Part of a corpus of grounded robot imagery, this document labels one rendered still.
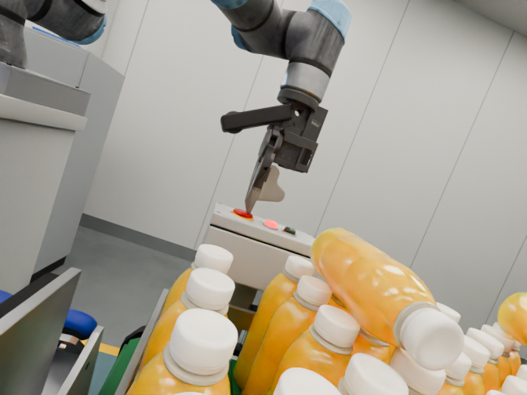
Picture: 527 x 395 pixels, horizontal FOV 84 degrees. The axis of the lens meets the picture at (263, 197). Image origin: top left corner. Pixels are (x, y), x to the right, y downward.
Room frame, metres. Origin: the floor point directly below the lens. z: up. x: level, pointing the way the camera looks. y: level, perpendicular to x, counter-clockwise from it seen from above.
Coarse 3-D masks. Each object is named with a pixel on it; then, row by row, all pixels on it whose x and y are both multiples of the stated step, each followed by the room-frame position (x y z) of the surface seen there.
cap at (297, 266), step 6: (288, 258) 0.40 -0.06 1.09; (294, 258) 0.40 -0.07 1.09; (300, 258) 0.41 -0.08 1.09; (288, 264) 0.39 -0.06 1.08; (294, 264) 0.38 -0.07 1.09; (300, 264) 0.38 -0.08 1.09; (306, 264) 0.39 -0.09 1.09; (288, 270) 0.39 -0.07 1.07; (294, 270) 0.38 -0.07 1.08; (300, 270) 0.38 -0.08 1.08; (306, 270) 0.38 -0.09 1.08; (312, 270) 0.38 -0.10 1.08; (300, 276) 0.38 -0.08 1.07
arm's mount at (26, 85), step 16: (0, 64) 0.52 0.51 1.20; (0, 80) 0.52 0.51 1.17; (16, 80) 0.54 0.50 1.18; (32, 80) 0.57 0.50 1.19; (48, 80) 0.62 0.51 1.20; (16, 96) 0.55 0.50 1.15; (32, 96) 0.59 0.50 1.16; (48, 96) 0.63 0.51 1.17; (64, 96) 0.68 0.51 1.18; (80, 96) 0.74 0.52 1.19; (80, 112) 0.76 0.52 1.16
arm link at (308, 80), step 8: (288, 64) 0.50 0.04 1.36; (296, 64) 0.48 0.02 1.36; (304, 64) 0.47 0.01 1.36; (288, 72) 0.49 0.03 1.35; (296, 72) 0.48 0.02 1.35; (304, 72) 0.47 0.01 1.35; (312, 72) 0.47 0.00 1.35; (320, 72) 0.48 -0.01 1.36; (288, 80) 0.48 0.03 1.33; (296, 80) 0.47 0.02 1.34; (304, 80) 0.47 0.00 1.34; (312, 80) 0.47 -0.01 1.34; (320, 80) 0.48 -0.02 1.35; (328, 80) 0.49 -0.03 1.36; (280, 88) 0.51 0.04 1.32; (288, 88) 0.49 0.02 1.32; (296, 88) 0.47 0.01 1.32; (304, 88) 0.47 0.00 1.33; (312, 88) 0.47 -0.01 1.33; (320, 88) 0.48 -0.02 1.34; (312, 96) 0.48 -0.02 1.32; (320, 96) 0.49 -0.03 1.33
